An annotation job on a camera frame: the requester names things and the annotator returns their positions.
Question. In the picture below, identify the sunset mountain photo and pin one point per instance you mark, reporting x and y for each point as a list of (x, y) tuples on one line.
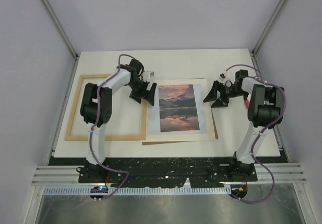
[(178, 109)]

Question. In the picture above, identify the red handled screwdriver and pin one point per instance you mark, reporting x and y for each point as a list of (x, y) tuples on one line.
[(246, 102)]

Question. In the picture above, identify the brown hardboard backing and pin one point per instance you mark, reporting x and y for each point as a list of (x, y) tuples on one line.
[(215, 128)]

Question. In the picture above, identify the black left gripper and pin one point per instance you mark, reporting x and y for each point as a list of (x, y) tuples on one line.
[(150, 95)]

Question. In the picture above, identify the aluminium corner post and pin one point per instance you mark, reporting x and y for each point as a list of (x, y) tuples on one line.
[(57, 24), (278, 10)]

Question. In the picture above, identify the wooden picture frame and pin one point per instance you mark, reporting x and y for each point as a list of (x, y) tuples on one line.
[(128, 120)]

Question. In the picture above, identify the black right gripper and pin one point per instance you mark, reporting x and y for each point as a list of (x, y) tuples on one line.
[(212, 95)]

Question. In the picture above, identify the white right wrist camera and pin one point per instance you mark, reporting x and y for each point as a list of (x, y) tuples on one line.
[(223, 78)]

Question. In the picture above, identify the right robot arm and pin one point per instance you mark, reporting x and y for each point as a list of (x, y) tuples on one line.
[(265, 106)]

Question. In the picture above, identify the aluminium rail across front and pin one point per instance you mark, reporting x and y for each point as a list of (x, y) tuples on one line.
[(67, 175)]

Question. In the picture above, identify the left aluminium corner post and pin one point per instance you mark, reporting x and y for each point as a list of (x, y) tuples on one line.
[(57, 24)]

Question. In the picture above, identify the right aluminium corner post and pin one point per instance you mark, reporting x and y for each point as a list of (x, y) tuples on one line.
[(278, 10)]

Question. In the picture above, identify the cream mat board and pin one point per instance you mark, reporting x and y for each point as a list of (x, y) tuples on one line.
[(208, 123)]

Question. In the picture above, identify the white slotted cable duct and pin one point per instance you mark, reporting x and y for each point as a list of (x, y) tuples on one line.
[(89, 190)]

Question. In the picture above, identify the black speckled base plate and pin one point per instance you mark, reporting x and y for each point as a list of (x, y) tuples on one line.
[(161, 172)]

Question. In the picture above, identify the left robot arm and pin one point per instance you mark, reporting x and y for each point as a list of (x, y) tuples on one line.
[(96, 109)]

